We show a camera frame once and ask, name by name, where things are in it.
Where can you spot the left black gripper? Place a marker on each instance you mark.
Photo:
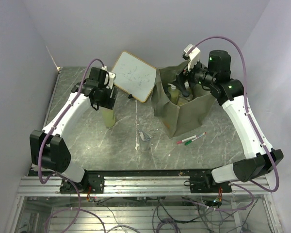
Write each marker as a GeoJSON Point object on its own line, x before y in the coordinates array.
{"type": "Point", "coordinates": [109, 102]}

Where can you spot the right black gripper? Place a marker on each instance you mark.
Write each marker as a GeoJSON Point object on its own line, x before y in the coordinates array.
{"type": "Point", "coordinates": [182, 76]}

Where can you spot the yellow-green pump bottle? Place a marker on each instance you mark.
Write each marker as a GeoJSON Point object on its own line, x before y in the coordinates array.
{"type": "Point", "coordinates": [174, 92]}

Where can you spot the green bottle beige cap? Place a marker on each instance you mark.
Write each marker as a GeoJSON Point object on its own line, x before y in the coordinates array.
{"type": "Point", "coordinates": [108, 117]}

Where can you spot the olive canvas bag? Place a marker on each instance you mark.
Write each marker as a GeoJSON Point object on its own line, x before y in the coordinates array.
{"type": "Point", "coordinates": [175, 119]}

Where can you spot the amber bottle white cap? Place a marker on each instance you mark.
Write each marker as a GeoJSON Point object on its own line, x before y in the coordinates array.
{"type": "Point", "coordinates": [186, 97]}

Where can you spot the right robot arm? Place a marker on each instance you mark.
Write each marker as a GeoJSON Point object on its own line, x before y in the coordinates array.
{"type": "Point", "coordinates": [260, 156]}

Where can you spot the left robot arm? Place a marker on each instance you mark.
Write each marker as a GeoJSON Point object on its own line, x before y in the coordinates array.
{"type": "Point", "coordinates": [48, 147]}

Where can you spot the small whiteboard on stand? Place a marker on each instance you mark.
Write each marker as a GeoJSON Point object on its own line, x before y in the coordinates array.
{"type": "Point", "coordinates": [134, 76]}

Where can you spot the green marker pen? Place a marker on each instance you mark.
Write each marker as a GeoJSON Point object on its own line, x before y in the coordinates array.
{"type": "Point", "coordinates": [190, 141]}

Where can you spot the red marker pen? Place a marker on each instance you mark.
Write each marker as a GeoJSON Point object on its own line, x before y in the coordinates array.
{"type": "Point", "coordinates": [197, 136]}

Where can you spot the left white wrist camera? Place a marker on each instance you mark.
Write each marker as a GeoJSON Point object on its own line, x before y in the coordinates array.
{"type": "Point", "coordinates": [109, 78]}

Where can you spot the aluminium mounting rail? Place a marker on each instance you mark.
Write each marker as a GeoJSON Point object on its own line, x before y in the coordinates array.
{"type": "Point", "coordinates": [137, 186]}

